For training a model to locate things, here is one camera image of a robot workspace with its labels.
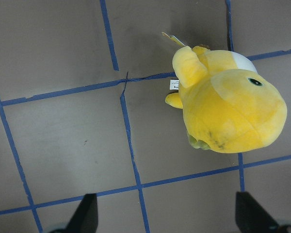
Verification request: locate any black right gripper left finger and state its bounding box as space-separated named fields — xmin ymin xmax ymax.
xmin=64 ymin=194 xmax=98 ymax=233

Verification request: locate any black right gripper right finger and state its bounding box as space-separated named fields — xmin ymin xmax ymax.
xmin=235 ymin=192 xmax=279 ymax=233

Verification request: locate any yellow dinosaur plush toy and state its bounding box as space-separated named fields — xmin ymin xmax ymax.
xmin=165 ymin=36 xmax=287 ymax=153

